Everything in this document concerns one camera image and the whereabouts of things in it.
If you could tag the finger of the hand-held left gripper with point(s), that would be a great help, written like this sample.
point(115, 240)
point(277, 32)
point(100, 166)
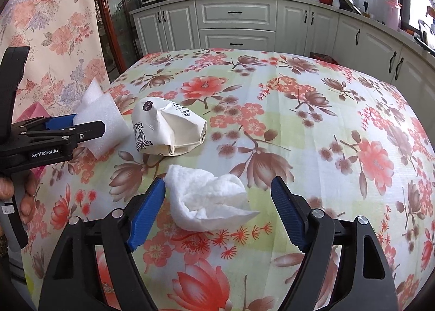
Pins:
point(90, 130)
point(61, 122)

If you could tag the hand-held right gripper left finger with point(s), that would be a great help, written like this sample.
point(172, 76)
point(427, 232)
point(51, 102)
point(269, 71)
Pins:
point(149, 209)

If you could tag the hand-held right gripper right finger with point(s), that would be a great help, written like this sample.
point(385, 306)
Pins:
point(289, 210)

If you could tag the white foam block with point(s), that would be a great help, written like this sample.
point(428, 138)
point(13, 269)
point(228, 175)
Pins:
point(108, 117)

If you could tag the pink lined waste bin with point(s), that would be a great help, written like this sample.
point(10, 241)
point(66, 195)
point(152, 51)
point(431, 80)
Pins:
point(34, 110)

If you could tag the white foam wedge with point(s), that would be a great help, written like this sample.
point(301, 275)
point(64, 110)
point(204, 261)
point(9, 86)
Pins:
point(92, 95)

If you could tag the white tissue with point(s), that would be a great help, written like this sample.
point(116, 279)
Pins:
point(204, 202)

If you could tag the white printed paper bag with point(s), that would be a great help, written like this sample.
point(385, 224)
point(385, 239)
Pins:
point(159, 127)

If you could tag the person's left hand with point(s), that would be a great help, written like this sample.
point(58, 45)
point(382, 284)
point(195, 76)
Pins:
point(29, 195)

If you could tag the floral curtain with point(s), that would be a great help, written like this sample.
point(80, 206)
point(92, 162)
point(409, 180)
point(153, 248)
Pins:
point(57, 25)

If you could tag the wooden framed glass door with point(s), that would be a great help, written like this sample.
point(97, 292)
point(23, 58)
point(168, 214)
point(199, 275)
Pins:
point(115, 18)

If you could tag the white base cabinets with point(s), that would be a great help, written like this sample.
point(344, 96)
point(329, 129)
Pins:
point(238, 15)

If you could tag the small white bottle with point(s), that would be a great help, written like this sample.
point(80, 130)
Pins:
point(336, 1)

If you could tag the steel pan lid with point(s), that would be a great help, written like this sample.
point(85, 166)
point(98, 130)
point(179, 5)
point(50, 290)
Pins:
point(350, 1)

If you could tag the pink thermos jug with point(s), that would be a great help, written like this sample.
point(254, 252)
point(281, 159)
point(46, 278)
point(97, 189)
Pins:
point(394, 13)

